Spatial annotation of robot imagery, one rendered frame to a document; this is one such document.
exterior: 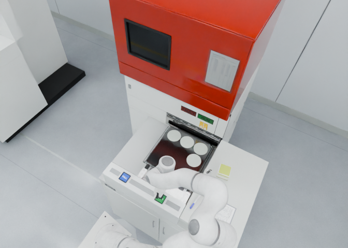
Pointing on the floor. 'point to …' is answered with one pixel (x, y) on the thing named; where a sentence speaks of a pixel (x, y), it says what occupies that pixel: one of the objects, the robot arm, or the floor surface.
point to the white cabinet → (140, 215)
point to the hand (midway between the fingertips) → (160, 195)
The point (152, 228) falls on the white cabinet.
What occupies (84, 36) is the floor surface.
